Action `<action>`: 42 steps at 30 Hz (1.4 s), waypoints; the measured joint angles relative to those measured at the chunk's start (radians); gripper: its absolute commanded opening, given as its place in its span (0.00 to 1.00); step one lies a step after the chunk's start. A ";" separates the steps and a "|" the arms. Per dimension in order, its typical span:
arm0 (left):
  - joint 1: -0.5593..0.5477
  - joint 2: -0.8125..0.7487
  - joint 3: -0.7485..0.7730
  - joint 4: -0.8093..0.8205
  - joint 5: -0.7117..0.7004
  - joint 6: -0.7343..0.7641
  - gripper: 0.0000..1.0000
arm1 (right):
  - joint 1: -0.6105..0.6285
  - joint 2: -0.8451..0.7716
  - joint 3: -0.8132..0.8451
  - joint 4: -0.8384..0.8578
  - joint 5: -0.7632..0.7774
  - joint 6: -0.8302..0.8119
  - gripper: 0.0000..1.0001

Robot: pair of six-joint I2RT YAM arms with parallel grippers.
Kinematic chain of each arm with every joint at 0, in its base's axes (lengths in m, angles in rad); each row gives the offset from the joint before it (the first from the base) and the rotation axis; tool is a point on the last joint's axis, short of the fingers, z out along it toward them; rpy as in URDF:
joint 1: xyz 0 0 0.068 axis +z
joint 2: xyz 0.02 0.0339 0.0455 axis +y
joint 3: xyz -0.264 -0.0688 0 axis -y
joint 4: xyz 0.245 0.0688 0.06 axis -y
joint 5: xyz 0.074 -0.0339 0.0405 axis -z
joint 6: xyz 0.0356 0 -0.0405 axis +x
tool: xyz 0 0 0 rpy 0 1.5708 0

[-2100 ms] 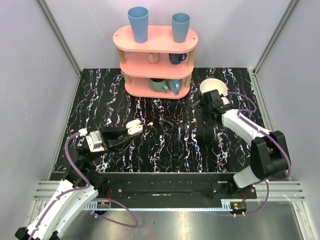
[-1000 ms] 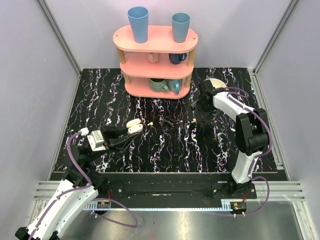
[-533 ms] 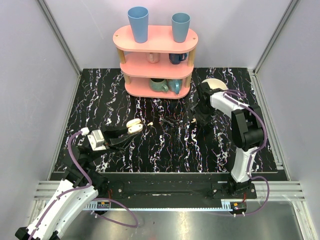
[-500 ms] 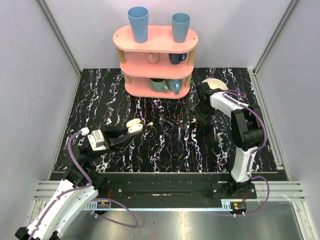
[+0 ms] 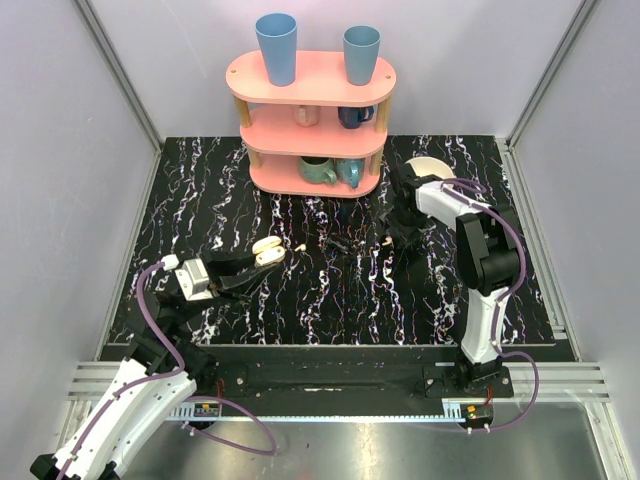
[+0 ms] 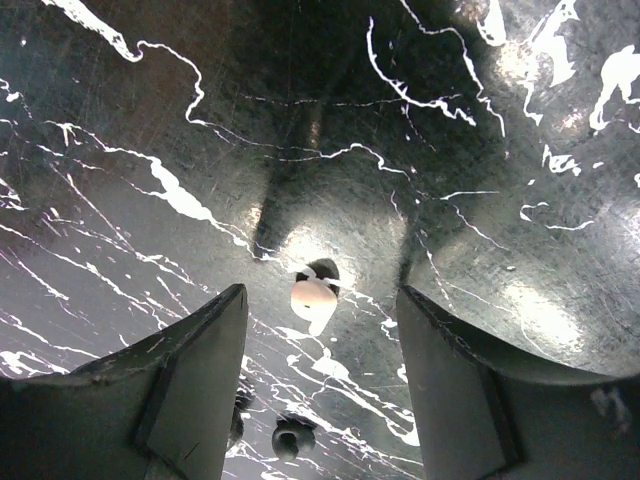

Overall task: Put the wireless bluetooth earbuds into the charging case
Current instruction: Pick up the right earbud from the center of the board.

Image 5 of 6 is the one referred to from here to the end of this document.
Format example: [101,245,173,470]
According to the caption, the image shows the aluminium frame rail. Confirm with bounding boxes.
[68,361,636,479]

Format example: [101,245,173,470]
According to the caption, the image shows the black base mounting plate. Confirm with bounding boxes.
[187,345,537,421]

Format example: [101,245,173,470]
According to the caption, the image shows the cream earbud charging case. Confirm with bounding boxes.
[252,236,286,267]

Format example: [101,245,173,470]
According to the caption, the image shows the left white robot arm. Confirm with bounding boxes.
[30,237,285,479]

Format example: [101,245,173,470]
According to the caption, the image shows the light blue butterfly mug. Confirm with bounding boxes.
[334,158,365,189]

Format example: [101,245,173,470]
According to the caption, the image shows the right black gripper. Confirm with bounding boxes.
[378,201,434,249]

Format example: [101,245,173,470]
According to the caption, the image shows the green speckled ceramic mug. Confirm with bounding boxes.
[298,156,337,185]

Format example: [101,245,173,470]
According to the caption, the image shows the small blue plastic cup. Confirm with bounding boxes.
[343,25,381,86]

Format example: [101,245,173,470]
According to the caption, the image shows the dark blue ceramic mug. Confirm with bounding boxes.
[338,106,375,129]

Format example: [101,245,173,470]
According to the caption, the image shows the large blue plastic cup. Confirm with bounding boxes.
[255,12,297,87]

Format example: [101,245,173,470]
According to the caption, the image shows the pink ceramic mug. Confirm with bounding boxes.
[292,105,321,127]

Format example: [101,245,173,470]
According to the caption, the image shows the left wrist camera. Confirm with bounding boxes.
[175,258,211,292]

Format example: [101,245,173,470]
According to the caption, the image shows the cream bowl with dark rim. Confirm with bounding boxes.
[407,156,455,180]

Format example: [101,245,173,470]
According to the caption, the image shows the pink three-tier wooden shelf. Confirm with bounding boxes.
[226,51,396,198]

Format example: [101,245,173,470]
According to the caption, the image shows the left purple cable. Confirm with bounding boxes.
[54,254,279,480]

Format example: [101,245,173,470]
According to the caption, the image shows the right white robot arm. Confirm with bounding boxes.
[381,157,526,397]

